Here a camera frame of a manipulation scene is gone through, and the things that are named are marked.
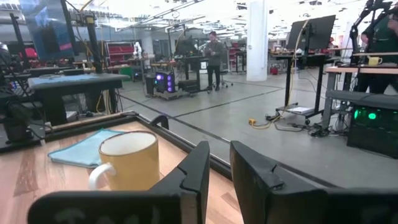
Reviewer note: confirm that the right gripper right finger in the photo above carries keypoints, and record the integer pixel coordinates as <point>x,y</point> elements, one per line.
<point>264,199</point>

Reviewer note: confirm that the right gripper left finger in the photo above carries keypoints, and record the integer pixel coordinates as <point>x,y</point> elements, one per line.
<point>186,199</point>

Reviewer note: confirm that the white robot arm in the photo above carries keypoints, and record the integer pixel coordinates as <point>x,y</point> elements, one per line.
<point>138,49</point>

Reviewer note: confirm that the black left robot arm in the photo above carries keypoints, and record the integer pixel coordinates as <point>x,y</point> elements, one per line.
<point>15,121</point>

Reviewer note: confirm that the black background robot arm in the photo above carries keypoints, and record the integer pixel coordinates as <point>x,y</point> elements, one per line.
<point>354,34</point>

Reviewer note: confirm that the yellow floor plug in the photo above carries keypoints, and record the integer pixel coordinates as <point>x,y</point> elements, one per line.
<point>252,121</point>

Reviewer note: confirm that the white paper sheet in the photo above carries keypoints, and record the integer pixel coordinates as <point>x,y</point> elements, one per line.
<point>300,110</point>

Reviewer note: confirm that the light blue cloth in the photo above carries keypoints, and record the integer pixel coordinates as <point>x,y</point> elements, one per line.
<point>81,152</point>

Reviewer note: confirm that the computer tower purple lights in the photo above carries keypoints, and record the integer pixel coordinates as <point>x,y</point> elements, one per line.
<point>164,82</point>

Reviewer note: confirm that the black computer green light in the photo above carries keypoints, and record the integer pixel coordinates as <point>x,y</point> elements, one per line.
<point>373,140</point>

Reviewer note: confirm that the black rolling monitor stand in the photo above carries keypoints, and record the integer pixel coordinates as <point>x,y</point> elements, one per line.
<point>319,87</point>

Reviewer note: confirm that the office chair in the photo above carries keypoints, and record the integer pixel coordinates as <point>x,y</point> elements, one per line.
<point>224,68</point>

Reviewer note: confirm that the black standing desk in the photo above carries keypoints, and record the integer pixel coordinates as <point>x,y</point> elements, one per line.
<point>196,59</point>

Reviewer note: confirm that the person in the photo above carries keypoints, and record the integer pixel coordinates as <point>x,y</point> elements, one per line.
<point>384,40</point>
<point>214,53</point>

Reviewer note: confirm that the grey desk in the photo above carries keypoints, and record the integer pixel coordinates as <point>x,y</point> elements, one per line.
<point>77,84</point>

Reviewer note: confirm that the white pillar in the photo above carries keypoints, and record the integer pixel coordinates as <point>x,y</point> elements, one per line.
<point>257,40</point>

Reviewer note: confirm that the wooden workbench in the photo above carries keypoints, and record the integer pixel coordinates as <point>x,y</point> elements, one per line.
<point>357,70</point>

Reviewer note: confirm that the red storage rack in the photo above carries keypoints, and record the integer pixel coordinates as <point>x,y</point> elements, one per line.
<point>119,53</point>

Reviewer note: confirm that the small yellow mug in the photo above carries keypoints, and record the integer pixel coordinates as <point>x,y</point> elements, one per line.
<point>373,61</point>

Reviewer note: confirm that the black monitor on stand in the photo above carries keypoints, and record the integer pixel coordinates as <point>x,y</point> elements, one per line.
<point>320,31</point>

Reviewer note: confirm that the black upright pole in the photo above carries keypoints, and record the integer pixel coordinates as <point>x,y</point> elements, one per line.
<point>93,43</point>

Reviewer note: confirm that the computer monitor blue screen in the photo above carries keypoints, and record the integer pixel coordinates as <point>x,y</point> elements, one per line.
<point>46,28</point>

